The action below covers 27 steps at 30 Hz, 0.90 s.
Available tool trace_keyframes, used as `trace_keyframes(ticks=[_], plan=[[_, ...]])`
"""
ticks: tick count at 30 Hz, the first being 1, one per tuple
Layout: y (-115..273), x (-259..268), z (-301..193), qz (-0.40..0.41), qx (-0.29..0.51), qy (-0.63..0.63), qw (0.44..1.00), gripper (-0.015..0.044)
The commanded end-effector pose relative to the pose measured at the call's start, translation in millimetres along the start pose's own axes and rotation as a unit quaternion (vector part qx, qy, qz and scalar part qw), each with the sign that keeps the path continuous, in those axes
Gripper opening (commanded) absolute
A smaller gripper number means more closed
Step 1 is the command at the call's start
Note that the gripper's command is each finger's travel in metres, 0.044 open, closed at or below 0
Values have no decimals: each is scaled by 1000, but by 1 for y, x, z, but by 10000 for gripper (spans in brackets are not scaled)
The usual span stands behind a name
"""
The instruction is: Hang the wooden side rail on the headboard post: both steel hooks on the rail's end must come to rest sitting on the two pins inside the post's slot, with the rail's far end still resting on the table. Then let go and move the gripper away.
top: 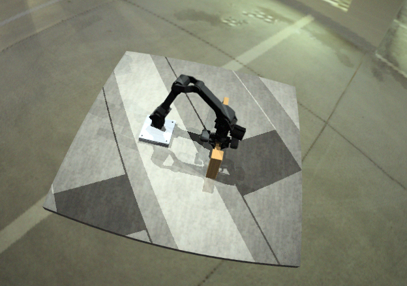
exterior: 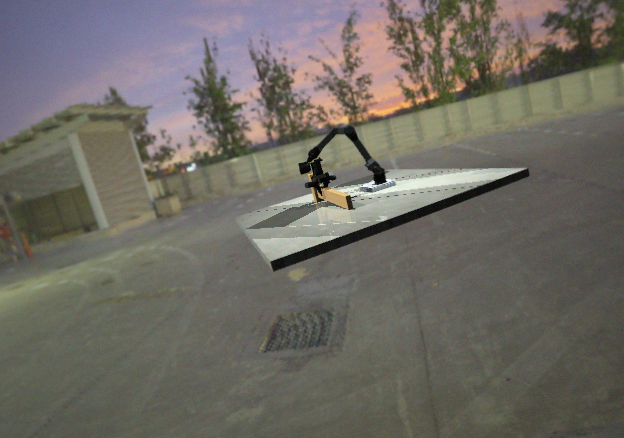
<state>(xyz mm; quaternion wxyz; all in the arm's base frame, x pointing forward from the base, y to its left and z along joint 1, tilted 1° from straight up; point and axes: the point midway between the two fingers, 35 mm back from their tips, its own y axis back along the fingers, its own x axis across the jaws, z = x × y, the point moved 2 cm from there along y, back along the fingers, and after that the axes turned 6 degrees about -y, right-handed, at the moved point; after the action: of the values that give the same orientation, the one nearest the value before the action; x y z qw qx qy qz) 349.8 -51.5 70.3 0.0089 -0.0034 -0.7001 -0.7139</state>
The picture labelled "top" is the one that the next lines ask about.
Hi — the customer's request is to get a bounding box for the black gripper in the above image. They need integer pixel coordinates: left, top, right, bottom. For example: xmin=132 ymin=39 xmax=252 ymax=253
xmin=200 ymin=129 xmax=239 ymax=150

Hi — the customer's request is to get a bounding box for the tan wooden block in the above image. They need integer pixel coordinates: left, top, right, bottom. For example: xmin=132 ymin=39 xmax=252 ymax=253
xmin=206 ymin=149 xmax=224 ymax=179

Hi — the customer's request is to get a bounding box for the tan wooden board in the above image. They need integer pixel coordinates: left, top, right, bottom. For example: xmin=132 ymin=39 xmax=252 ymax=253
xmin=214 ymin=97 xmax=229 ymax=150

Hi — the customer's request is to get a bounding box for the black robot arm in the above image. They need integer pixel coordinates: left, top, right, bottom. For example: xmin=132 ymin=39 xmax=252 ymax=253
xmin=149 ymin=74 xmax=246 ymax=141

